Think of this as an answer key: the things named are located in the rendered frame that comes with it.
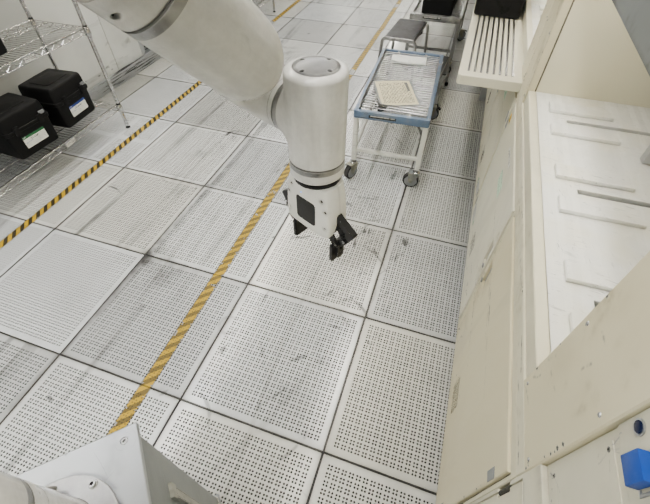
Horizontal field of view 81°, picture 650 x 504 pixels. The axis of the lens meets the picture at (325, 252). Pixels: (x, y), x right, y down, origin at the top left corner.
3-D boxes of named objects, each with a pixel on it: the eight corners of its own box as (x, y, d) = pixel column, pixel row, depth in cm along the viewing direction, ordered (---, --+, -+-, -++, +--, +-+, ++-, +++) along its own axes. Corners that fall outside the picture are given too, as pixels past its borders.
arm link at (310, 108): (273, 153, 57) (317, 180, 53) (263, 62, 47) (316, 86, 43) (313, 131, 61) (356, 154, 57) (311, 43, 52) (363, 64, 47)
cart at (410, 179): (373, 106, 305) (379, 42, 269) (439, 116, 295) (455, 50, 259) (342, 180, 243) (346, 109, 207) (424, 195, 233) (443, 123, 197)
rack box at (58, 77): (71, 130, 248) (49, 91, 228) (35, 124, 253) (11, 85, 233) (100, 108, 267) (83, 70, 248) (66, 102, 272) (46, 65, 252)
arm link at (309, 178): (275, 154, 57) (277, 171, 59) (317, 180, 53) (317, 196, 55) (314, 132, 61) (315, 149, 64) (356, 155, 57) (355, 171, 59)
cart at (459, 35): (414, 32, 409) (422, -21, 373) (465, 39, 398) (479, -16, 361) (395, 69, 350) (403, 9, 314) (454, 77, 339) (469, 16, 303)
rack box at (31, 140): (24, 163, 225) (-5, 122, 205) (-9, 152, 232) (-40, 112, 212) (65, 137, 243) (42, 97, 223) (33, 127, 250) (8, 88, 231)
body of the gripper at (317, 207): (276, 163, 59) (282, 216, 68) (324, 193, 55) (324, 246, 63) (311, 144, 63) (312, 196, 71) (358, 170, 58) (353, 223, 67)
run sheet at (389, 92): (372, 80, 233) (373, 78, 232) (410, 80, 234) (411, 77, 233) (380, 106, 213) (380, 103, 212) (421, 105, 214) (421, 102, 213)
